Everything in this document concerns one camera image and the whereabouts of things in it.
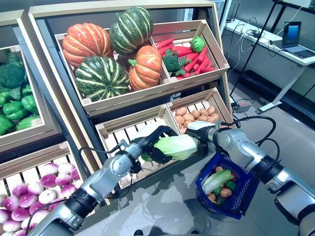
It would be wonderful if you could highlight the wide light wooden crate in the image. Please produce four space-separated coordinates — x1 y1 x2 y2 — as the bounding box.
54 27 171 118

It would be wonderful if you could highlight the white standing desk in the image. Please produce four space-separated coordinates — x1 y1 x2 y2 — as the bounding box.
222 19 315 115

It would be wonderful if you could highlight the large orange pumpkin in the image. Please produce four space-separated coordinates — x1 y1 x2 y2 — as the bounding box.
62 23 115 69

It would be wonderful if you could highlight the small light green cabbage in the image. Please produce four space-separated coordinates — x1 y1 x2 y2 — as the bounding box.
190 36 206 54

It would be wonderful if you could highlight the small orange pumpkin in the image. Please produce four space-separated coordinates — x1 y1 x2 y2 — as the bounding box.
127 45 163 92

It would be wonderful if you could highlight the light wooden slatted crate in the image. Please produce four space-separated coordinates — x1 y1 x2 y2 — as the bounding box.
166 87 235 135
0 45 62 153
0 141 86 236
150 20 231 84
95 104 182 190

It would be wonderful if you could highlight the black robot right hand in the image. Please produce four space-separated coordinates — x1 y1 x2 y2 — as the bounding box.
185 121 216 157

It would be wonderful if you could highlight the wooden vegetable display shelf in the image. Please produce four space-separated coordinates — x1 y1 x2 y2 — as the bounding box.
0 9 86 236
21 0 234 206

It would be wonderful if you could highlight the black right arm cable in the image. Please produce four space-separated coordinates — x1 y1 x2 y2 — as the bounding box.
220 115 282 159

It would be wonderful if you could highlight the dark green leafy vegetable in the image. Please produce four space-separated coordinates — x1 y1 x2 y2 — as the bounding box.
3 48 25 68

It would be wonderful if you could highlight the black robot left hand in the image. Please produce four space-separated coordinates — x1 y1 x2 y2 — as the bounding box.
134 125 179 164

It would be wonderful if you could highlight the grey box red button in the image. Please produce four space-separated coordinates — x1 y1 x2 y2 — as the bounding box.
234 99 253 114

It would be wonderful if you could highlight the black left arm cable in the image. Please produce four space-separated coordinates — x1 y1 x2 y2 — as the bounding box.
78 139 130 173

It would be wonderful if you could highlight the blue plastic shopping basket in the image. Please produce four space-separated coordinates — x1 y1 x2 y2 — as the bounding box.
195 152 261 221

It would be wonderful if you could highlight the black tripod stand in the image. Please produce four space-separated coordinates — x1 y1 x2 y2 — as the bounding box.
229 0 279 98

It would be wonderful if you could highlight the green white napa cabbage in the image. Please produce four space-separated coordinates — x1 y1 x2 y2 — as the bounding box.
141 134 199 163
201 169 235 195

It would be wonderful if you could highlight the black metal rack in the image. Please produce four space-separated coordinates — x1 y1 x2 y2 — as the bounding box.
272 0 315 15

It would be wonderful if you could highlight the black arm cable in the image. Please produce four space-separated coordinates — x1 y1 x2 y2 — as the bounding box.
78 139 130 173
220 115 282 159

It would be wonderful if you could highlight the dark green broccoli head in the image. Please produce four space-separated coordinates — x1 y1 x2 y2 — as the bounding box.
0 63 27 89
162 49 192 77

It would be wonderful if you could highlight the open grey laptop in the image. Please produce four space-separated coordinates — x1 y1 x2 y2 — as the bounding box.
281 21 315 59

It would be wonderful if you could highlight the black antenna router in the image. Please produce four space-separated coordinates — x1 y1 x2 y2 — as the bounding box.
225 1 241 23

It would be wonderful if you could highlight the green striped pumpkin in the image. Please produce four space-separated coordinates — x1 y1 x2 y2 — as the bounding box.
75 56 130 102
109 6 154 56

